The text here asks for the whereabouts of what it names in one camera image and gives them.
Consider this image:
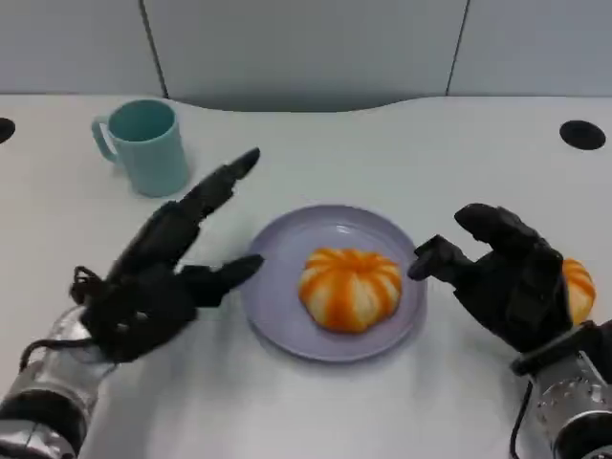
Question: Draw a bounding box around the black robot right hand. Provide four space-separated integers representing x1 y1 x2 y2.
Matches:
406 203 575 355

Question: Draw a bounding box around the pale green mug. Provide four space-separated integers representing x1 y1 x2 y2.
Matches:
91 98 190 198

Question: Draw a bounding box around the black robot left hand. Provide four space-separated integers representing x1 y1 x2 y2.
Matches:
70 146 266 364

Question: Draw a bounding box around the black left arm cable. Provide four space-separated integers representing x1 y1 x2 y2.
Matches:
18 334 97 375

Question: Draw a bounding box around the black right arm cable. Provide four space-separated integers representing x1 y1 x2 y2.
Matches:
509 380 535 459

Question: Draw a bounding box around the lilac plate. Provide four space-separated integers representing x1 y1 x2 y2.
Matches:
240 204 428 363

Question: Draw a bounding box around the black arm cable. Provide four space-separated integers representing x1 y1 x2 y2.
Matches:
18 334 97 375
509 380 535 459

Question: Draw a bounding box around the orange and white bread roll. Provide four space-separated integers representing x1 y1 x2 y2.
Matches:
561 257 598 327
298 247 404 335

